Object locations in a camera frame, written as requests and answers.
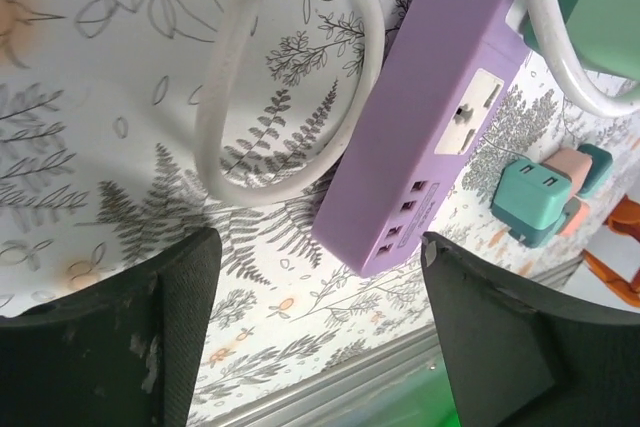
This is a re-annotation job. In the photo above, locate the green plug adapter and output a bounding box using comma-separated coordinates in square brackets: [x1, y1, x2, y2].
[517, 0, 640, 81]

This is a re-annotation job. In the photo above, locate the white power strip cable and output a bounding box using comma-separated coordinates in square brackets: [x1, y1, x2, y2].
[0, 0, 640, 208]

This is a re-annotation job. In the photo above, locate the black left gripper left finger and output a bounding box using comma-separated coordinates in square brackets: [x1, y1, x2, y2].
[0, 226, 222, 427]

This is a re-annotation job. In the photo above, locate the purple power strip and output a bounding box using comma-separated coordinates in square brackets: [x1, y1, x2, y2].
[312, 0, 541, 279]

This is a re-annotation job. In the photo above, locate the teal plug adapter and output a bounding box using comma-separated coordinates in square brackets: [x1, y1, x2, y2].
[507, 219, 566, 249]
[489, 157, 574, 238]
[577, 143, 615, 198]

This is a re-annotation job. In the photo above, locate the floral table cloth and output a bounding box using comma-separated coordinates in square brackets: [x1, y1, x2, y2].
[0, 0, 640, 421]

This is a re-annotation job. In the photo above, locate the pink plug adapter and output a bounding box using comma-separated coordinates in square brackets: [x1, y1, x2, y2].
[557, 196, 596, 238]
[542, 146, 594, 196]

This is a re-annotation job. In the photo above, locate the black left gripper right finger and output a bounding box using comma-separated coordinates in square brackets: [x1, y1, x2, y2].
[421, 230, 640, 427]

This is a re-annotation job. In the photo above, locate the aluminium frame rail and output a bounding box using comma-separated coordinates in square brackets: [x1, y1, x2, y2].
[184, 256, 591, 427]

